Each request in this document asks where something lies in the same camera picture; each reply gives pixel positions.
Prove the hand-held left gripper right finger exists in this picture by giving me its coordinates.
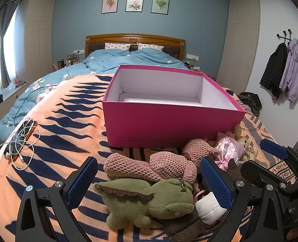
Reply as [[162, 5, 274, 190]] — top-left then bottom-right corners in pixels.
[[199, 156, 252, 242]]

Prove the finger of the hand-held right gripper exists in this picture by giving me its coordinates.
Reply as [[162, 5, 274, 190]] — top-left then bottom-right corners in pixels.
[[241, 160, 289, 242], [260, 139, 298, 182]]

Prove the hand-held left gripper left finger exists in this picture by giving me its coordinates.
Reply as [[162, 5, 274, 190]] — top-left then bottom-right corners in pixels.
[[14, 156, 99, 242]]

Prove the small tan teddy bear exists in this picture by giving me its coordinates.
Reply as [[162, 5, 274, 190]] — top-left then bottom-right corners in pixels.
[[233, 124, 259, 162]]

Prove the pink brocade drawstring pouch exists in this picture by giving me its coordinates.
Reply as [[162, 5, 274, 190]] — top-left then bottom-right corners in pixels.
[[214, 136, 245, 170]]

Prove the pink knitted plush toy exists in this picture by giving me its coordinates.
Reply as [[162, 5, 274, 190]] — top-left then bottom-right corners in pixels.
[[182, 139, 218, 166], [104, 151, 198, 182]]

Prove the green dinosaur plush toy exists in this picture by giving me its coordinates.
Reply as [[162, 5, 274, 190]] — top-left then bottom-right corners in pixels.
[[93, 178, 195, 229]]

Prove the pink cardboard box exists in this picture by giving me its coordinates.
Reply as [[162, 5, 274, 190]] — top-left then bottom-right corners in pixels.
[[103, 65, 246, 148]]

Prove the dark clothes pile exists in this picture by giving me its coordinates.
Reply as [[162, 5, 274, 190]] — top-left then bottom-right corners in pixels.
[[237, 92, 262, 116]]

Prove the orange patterned blanket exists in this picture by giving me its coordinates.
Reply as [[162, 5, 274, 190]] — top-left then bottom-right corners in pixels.
[[0, 66, 298, 242]]

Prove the smartphone with orange case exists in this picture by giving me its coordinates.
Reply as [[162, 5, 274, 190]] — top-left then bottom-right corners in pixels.
[[4, 120, 38, 160]]

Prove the black puffer jacket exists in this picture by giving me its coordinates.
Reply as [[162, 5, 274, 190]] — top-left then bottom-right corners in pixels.
[[259, 42, 288, 99]]

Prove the purple hooded jacket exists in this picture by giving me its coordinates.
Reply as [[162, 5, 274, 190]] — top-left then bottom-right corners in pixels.
[[279, 38, 298, 103]]

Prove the beige wardrobe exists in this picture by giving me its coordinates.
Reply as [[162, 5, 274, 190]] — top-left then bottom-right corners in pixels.
[[216, 0, 261, 94], [14, 0, 57, 78]]

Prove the blue floral duvet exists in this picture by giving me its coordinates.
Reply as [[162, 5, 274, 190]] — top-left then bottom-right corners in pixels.
[[0, 48, 190, 145]]

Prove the wooden bed headboard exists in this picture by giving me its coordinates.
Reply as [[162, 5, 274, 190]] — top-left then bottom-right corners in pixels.
[[85, 33, 186, 62]]

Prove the grey curtain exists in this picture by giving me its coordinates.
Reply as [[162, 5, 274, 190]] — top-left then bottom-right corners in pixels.
[[0, 0, 21, 81]]

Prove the framed pink flower picture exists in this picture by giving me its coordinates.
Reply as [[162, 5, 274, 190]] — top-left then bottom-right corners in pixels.
[[101, 0, 119, 14]]

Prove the framed green leaf picture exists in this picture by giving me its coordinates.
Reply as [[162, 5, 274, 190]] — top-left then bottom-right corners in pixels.
[[151, 0, 170, 14]]

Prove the framed white flower picture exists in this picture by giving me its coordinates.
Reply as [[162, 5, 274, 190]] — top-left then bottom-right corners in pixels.
[[125, 0, 144, 13]]

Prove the black charging cable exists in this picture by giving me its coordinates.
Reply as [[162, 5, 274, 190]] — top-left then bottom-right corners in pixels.
[[13, 82, 64, 126]]

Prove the black wall coat hook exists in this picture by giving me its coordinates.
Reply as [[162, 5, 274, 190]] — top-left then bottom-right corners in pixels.
[[277, 29, 293, 43]]

